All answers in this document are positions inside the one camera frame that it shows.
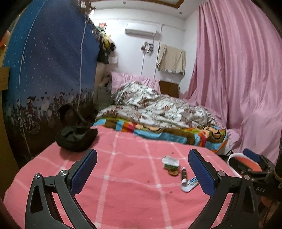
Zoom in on white ointment tube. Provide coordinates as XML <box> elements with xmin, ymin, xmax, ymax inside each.
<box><xmin>180</xmin><ymin>177</ymin><xmax>199</xmax><ymax>193</ymax></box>

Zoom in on black cap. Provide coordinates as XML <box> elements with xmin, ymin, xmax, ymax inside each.
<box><xmin>55</xmin><ymin>104</ymin><xmax>99</xmax><ymax>152</ymax></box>

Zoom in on white air conditioner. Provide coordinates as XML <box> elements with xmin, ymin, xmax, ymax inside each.
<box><xmin>125</xmin><ymin>22</ymin><xmax>157</xmax><ymax>37</ymax></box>

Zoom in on wooden headboard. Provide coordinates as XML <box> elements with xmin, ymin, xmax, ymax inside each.
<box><xmin>159</xmin><ymin>81</ymin><xmax>179</xmax><ymax>98</ymax></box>

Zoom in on wall socket with charger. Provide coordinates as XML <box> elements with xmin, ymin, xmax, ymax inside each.
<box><xmin>140</xmin><ymin>42</ymin><xmax>154</xmax><ymax>56</ymax></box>

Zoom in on hanging bags and clothes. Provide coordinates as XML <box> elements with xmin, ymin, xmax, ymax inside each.
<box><xmin>93</xmin><ymin>23</ymin><xmax>116</xmax><ymax>64</ymax></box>

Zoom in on colourful cartoon bedsheet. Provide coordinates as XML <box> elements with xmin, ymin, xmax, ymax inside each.
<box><xmin>94</xmin><ymin>118</ymin><xmax>228</xmax><ymax>153</ymax></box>

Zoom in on blue fabric wardrobe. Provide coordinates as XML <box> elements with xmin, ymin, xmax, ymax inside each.
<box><xmin>2</xmin><ymin>1</ymin><xmax>99</xmax><ymax>167</ymax></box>

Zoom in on person's right hand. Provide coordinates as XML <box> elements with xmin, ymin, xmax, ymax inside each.
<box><xmin>261</xmin><ymin>196</ymin><xmax>280</xmax><ymax>212</ymax></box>

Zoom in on floral white brown duvet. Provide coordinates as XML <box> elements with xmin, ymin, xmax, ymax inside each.
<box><xmin>96</xmin><ymin>82</ymin><xmax>217</xmax><ymax>129</ymax></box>

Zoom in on pink plaid blanket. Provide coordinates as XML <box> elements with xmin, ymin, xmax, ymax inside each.
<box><xmin>4</xmin><ymin>126</ymin><xmax>235</xmax><ymax>228</ymax></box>

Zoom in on green white medicine box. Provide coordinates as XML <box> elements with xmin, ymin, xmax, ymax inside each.
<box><xmin>162</xmin><ymin>156</ymin><xmax>180</xmax><ymax>170</ymax></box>

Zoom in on brown dried peel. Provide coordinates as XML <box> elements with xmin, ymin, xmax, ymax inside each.
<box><xmin>168</xmin><ymin>169</ymin><xmax>179</xmax><ymax>177</ymax></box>

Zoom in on beige hanging towel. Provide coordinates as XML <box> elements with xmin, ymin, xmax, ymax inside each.
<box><xmin>156</xmin><ymin>44</ymin><xmax>186</xmax><ymax>75</ymax></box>

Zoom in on pink pillow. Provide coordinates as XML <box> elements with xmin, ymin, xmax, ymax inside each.
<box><xmin>110</xmin><ymin>72</ymin><xmax>161</xmax><ymax>94</ymax></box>

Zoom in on orange white trash bin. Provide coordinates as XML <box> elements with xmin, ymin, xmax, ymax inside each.
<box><xmin>227</xmin><ymin>153</ymin><xmax>262</xmax><ymax>177</ymax></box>

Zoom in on grey bedside cabinet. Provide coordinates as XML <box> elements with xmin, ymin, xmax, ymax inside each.
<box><xmin>97</xmin><ymin>86</ymin><xmax>112</xmax><ymax>110</ymax></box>

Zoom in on wooden desk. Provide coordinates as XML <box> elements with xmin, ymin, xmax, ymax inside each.
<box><xmin>0</xmin><ymin>67</ymin><xmax>19</xmax><ymax>199</ymax></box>

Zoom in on pink curtain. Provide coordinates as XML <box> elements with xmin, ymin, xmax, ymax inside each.
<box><xmin>180</xmin><ymin>1</ymin><xmax>281</xmax><ymax>162</ymax></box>

